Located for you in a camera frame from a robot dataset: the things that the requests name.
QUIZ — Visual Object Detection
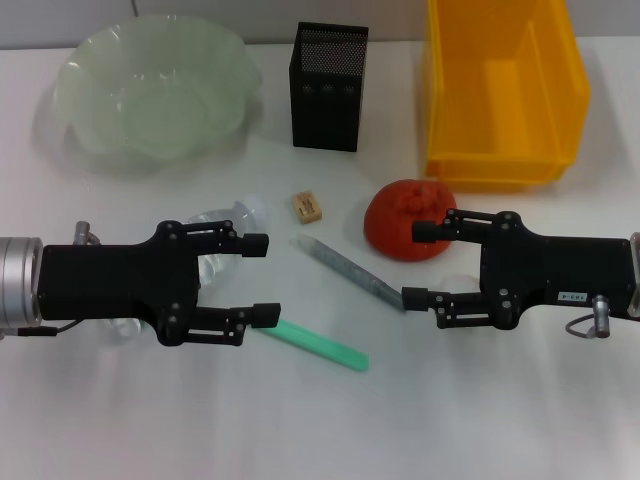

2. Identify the clear green-label water bottle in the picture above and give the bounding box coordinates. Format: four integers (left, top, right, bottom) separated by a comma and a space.
99, 193, 275, 347

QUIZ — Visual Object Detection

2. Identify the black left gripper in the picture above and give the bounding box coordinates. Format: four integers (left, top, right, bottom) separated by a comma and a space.
39, 218, 272, 347

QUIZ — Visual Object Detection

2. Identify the tan eraser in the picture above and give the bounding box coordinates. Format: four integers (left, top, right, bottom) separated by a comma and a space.
290, 190, 324, 227

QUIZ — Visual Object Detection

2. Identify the pale green glass fruit plate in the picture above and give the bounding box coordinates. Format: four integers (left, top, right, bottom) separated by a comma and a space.
33, 13, 265, 175

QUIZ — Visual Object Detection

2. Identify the black mesh pen holder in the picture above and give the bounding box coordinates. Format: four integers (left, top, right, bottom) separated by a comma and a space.
288, 20, 371, 153

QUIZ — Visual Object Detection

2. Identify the right gripper cable with plug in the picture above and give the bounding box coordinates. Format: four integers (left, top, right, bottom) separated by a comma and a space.
564, 293, 615, 343

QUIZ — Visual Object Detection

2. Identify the gripper cable with plug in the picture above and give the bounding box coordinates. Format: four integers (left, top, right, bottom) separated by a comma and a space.
14, 221, 105, 337
564, 293, 615, 343

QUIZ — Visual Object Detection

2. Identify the grey marker pen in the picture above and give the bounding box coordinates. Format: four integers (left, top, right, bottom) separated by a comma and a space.
288, 234, 409, 314

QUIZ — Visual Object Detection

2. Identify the yellow plastic bin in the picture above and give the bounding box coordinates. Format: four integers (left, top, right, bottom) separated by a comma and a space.
423, 0, 593, 195

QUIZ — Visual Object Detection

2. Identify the green pen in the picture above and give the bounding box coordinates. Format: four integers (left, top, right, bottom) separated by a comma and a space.
251, 318, 372, 374

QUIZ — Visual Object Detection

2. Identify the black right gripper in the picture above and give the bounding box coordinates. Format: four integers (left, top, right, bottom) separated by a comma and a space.
401, 208, 635, 332

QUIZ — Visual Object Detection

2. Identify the left gripper cable with plug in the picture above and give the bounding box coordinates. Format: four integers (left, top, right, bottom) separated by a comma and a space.
14, 221, 105, 337

